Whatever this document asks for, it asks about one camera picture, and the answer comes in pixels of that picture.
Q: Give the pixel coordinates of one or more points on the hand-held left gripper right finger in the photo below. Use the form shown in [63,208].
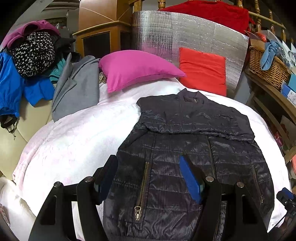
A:
[190,178]

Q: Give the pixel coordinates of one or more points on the black white floral garment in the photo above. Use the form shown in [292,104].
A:
[34,53]

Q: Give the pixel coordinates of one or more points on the light blue box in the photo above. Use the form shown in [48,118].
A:
[292,80]

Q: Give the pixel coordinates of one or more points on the teal garment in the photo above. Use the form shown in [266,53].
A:
[56,71]

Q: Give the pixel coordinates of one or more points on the blue white printed box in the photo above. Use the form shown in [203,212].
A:
[289,92]

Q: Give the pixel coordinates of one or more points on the blue jacket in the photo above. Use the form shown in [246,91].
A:
[9,83]

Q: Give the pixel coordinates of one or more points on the clear plastic bag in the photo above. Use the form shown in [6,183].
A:
[277,37]

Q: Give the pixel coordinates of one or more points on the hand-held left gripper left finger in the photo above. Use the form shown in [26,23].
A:
[108,178]

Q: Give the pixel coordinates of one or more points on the pink pillow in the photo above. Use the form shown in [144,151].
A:
[138,69]

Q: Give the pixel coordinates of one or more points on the brown wooden cabinet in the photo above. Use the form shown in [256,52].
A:
[99,11]

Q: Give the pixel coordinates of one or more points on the silver foil insulation mat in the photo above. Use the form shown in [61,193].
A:
[157,30]

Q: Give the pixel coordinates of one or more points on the pink bag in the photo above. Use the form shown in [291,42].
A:
[293,164]

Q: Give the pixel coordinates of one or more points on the white fleece blanket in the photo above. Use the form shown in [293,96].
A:
[69,143]

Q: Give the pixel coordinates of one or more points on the light blue cloth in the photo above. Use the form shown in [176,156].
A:
[268,55]

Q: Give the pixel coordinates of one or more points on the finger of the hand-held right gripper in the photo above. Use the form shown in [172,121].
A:
[286,192]

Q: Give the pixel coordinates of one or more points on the wooden shelf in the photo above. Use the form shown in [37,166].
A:
[272,92]

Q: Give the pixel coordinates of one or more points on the maroon garment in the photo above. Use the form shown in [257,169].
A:
[37,25]

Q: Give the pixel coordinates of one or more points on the red cloth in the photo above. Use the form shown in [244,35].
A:
[208,14]

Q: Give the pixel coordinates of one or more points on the grey coat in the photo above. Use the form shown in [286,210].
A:
[78,88]

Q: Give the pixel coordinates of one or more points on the black puffer jacket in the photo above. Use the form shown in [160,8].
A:
[185,122]

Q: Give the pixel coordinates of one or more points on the wicker basket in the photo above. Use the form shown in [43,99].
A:
[272,69]

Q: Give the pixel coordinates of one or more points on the red pillow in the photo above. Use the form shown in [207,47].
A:
[201,71]

